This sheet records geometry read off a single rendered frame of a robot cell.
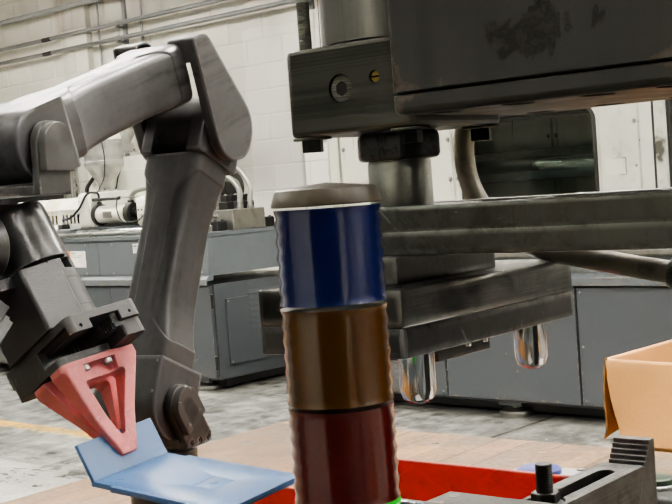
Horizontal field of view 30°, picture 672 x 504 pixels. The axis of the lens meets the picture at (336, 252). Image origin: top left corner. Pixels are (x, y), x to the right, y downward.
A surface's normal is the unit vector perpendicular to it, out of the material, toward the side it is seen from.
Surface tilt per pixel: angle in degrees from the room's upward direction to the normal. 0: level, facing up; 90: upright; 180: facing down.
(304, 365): 104
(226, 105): 90
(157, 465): 6
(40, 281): 62
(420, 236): 90
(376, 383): 76
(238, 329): 90
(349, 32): 90
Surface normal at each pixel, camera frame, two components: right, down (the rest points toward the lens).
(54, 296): 0.59, -0.48
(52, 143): 0.88, -0.04
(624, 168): -0.68, 0.09
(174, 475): -0.11, -0.98
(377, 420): 0.60, -0.25
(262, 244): 0.73, -0.02
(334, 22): -0.82, 0.09
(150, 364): -0.45, -0.34
